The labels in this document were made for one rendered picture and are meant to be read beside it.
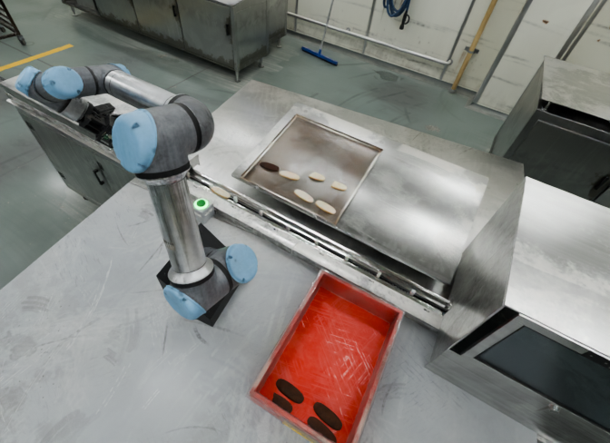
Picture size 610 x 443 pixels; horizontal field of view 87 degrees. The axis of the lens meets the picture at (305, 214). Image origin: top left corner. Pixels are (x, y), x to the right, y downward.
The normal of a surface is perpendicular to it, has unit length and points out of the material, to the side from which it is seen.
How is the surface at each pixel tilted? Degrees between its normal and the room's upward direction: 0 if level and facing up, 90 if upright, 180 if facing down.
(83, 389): 0
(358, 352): 0
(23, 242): 0
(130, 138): 69
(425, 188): 10
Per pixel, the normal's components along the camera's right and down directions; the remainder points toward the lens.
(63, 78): 0.81, 0.08
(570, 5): -0.51, 0.62
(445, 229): 0.00, -0.53
